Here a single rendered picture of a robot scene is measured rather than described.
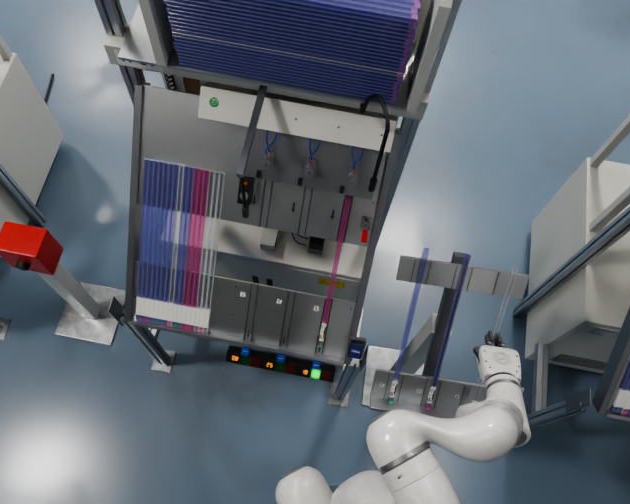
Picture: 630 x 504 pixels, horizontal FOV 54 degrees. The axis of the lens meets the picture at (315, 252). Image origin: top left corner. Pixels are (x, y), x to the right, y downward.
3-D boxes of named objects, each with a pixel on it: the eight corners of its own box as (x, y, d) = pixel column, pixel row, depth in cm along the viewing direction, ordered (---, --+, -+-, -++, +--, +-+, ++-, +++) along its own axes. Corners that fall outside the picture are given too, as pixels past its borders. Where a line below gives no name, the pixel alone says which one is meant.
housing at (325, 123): (389, 141, 166) (390, 153, 153) (211, 108, 167) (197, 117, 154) (395, 111, 163) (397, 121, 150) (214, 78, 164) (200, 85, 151)
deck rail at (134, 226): (137, 313, 193) (130, 322, 187) (131, 311, 193) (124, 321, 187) (150, 82, 165) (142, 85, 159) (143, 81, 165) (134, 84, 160)
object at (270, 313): (345, 354, 188) (344, 360, 185) (134, 313, 190) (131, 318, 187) (356, 299, 181) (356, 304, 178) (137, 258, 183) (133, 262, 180)
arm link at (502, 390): (487, 408, 153) (525, 401, 150) (494, 453, 142) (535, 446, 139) (478, 386, 148) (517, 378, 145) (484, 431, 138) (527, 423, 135)
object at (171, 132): (368, 241, 176) (368, 247, 171) (143, 198, 178) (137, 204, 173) (392, 127, 163) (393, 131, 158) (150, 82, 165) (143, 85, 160)
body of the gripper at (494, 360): (528, 379, 148) (520, 346, 157) (486, 373, 148) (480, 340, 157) (518, 400, 153) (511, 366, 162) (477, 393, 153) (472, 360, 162)
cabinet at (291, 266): (345, 329, 264) (362, 279, 207) (186, 298, 266) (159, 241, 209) (368, 197, 289) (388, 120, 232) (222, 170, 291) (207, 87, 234)
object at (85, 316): (111, 345, 257) (43, 281, 185) (55, 334, 257) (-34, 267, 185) (128, 291, 266) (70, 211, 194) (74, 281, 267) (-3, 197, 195)
